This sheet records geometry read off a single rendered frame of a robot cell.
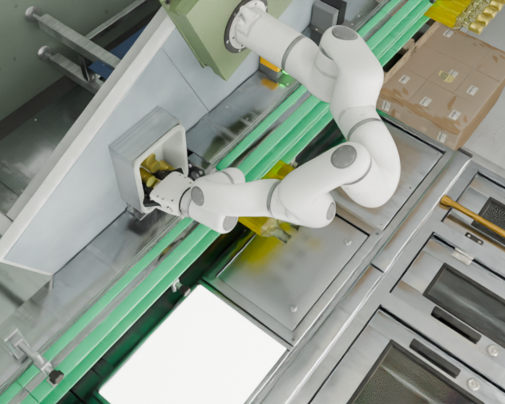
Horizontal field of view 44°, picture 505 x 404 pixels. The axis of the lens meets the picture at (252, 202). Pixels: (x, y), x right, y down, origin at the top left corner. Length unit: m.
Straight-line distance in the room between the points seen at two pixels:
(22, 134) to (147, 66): 0.88
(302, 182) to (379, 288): 0.75
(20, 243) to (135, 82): 0.45
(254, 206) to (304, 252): 0.57
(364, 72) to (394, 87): 4.38
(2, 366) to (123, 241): 0.42
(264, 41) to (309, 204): 0.46
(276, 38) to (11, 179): 1.06
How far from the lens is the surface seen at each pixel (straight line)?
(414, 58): 5.99
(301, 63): 1.45
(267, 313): 1.77
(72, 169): 1.48
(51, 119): 2.30
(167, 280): 1.72
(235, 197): 1.33
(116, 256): 1.67
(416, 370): 1.83
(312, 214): 1.23
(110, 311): 1.62
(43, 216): 1.50
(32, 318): 1.63
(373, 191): 1.24
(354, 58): 1.33
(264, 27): 1.50
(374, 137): 1.28
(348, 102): 1.32
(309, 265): 1.85
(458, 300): 1.96
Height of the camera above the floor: 1.58
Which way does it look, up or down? 19 degrees down
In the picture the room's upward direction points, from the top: 123 degrees clockwise
